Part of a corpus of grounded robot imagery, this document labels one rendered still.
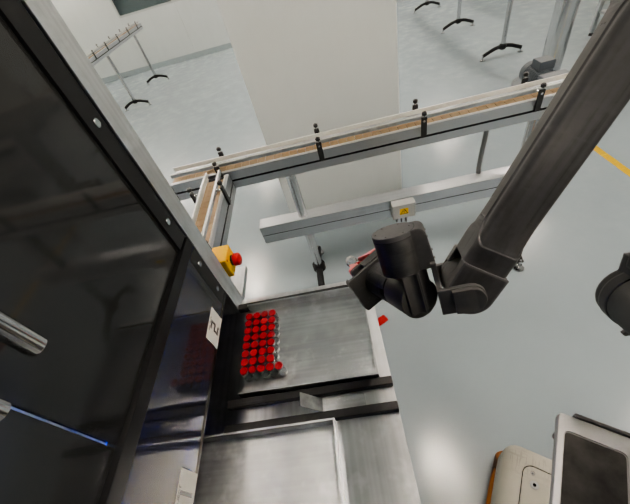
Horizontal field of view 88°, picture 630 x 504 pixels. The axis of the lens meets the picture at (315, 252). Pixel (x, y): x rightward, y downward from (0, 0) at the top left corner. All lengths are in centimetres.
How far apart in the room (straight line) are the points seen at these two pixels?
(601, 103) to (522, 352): 159
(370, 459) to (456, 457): 94
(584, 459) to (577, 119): 48
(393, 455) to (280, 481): 24
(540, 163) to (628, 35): 12
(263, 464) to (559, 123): 78
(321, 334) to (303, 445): 27
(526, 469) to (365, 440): 76
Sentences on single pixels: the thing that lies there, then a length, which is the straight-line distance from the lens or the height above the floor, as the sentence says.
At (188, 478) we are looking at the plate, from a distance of 75.
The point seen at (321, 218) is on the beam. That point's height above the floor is 53.
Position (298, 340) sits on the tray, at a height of 88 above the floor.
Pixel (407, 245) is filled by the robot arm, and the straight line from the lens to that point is 43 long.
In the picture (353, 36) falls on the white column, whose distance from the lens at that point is 202.
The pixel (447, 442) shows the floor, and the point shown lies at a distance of 171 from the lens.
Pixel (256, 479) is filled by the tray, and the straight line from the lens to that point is 84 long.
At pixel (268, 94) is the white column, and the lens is 207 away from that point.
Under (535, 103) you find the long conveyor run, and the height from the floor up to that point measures 92.
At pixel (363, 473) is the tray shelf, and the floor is 88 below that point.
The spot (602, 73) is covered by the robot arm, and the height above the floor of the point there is 150.
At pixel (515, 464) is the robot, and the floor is 28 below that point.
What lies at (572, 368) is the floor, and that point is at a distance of 197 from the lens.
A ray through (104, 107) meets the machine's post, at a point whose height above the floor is 151.
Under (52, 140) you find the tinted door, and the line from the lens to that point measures 60.
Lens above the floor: 166
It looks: 45 degrees down
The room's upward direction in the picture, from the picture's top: 18 degrees counter-clockwise
